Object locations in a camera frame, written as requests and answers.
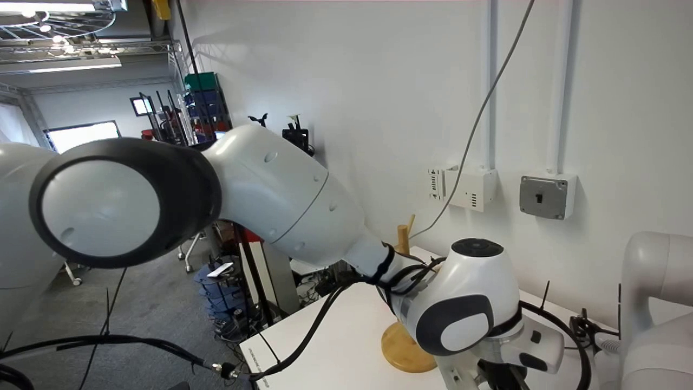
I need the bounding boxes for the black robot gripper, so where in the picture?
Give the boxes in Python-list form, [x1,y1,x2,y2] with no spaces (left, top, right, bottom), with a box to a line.
[475,358,538,390]

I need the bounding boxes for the wooden mug tree stand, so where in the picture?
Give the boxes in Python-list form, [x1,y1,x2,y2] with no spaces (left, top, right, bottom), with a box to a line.
[380,212,444,374]

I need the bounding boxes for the blue crate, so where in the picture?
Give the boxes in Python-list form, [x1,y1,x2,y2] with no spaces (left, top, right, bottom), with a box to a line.
[196,259,251,338]

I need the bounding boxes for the black cable with connector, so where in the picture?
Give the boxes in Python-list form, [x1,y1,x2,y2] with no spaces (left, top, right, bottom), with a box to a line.
[0,334,242,390]

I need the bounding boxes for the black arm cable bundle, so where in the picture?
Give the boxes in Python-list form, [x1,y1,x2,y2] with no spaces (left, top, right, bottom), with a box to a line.
[248,242,595,390]

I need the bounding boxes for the red white cart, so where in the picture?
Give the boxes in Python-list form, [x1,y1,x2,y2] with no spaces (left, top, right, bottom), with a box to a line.
[235,222,301,323]

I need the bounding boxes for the white wall conduit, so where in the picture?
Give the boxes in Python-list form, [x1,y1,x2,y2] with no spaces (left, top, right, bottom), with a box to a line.
[486,0,502,172]
[552,0,582,178]

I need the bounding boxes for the large white wall box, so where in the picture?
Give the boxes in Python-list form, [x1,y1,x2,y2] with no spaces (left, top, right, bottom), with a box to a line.
[448,167,502,214]

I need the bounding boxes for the grey wall junction box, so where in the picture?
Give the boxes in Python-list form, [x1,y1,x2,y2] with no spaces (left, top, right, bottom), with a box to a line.
[518,172,580,222]

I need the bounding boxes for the black idle arm gripper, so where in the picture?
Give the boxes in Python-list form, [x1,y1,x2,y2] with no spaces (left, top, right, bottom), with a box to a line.
[567,308,623,352]

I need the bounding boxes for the blue green storage bins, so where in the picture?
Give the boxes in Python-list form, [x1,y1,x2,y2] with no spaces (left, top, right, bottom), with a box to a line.
[183,69,235,142]

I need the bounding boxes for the grey wall cable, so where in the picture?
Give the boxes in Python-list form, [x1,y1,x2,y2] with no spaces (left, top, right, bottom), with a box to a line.
[409,0,538,238]

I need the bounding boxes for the bright window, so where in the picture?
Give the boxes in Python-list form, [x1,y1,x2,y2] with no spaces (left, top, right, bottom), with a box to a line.
[41,116,124,156]

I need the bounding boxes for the small labelled white wall box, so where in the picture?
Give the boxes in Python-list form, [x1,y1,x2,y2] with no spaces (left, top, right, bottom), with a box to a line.
[425,167,454,204]

